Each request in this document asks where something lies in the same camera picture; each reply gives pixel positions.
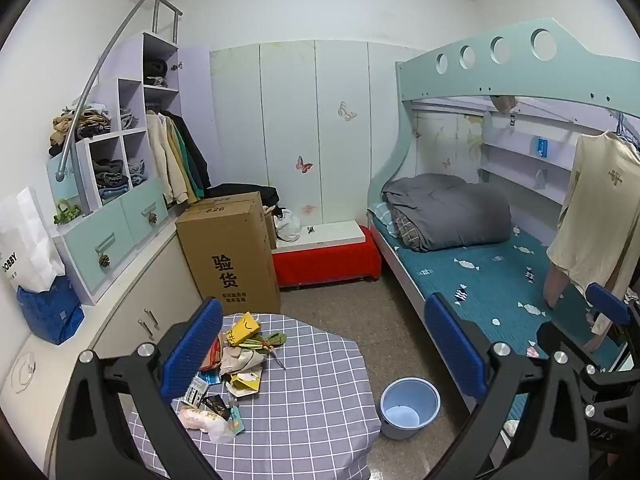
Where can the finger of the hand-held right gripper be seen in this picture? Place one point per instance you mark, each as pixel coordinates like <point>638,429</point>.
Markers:
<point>560,335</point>
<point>607,302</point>

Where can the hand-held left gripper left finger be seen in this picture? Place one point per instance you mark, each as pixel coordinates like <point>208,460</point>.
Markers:
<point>192,355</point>

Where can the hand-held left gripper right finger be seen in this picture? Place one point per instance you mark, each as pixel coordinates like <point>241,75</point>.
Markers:
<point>452,345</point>

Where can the light blue plastic bin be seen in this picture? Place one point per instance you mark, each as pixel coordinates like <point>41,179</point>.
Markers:
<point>407,410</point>

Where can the red packet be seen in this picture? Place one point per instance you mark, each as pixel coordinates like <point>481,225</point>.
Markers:
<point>214,355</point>

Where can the small blue card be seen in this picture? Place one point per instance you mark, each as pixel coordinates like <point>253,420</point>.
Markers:
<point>210,377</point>

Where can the black white barcode packet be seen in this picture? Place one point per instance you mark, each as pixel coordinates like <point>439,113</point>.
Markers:
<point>194,391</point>

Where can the black snack packet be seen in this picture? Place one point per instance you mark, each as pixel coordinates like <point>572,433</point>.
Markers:
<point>215,405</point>

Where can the yellow snack packet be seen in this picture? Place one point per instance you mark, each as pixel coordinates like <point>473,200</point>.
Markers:
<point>245,327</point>

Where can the yellow white packet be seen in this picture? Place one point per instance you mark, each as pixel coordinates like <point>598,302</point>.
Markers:
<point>245,385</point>

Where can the teal printed mattress sheet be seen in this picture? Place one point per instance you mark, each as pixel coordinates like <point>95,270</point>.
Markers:
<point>475,280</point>

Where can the beige low cabinet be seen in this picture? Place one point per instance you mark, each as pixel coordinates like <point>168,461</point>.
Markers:
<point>165,285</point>

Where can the teal small packet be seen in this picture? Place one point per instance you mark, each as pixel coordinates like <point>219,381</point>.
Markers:
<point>236,419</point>

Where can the beige hanging shirt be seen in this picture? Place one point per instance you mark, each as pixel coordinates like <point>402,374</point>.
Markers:
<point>595,210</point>

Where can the tall brown cardboard box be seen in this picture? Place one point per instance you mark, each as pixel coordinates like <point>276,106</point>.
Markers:
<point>230,260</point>

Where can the round table with checked cloth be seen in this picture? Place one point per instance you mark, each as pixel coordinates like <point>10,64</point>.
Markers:
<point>310,400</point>

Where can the grey folded duvet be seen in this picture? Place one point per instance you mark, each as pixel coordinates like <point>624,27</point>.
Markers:
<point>450,210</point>

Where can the lilac stepped shelf unit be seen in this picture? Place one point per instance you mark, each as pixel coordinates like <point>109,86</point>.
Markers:
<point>95,247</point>

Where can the blue plaid pillow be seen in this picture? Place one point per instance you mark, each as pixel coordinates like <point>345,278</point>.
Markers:
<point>382,215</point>

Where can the blue shopping bag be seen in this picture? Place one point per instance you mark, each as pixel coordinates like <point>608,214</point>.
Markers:
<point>47,310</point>

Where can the red bench with white top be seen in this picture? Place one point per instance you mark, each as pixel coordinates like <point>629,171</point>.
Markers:
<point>320,260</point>

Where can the white plastic bag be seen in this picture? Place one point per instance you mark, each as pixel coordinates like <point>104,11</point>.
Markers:
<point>287,227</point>

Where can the small blue box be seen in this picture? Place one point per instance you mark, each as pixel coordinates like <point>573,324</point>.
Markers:
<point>540,146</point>

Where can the black cloth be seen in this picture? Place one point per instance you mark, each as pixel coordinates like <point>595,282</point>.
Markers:
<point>240,191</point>

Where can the blue clothes hangers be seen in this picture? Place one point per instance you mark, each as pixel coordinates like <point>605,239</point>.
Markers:
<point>622,127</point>

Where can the green hanging garment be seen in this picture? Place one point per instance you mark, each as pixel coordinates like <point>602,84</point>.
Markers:
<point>189,170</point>

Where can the pink flower sticker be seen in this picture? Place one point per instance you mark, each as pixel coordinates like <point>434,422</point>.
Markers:
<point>308,210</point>

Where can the green plant decoration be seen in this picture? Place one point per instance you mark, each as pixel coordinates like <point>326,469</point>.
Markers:
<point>67,215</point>

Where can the folded blue jeans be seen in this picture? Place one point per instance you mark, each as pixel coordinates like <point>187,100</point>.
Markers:
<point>137,172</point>

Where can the hanging jackets row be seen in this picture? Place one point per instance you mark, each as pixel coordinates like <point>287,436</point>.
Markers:
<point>162,160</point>

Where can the black hanging coat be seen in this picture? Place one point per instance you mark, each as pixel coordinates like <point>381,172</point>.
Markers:
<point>197,155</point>

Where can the dark folded clothes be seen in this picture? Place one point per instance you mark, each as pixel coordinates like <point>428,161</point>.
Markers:
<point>110,172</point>

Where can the white paper bag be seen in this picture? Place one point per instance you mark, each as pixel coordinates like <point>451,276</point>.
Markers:
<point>27,240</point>

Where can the pink butterfly sticker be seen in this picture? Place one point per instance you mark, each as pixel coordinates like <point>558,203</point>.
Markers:
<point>303,165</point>

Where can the brown hanging item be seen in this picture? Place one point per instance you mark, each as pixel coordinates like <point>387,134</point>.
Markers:
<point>504,103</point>

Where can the pile of folded clothes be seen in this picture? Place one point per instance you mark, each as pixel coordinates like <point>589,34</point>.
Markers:
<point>80,125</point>

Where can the beige butterfly sticker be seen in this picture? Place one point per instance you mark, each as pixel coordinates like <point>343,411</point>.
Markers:
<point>346,111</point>

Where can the black folded garment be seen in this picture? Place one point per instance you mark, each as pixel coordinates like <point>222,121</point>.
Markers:
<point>156,71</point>

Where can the curved metal handrail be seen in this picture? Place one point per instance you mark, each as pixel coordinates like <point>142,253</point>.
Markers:
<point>100,67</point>

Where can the mint green bunk bed frame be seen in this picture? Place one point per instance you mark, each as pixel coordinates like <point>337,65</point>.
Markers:
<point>475,75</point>

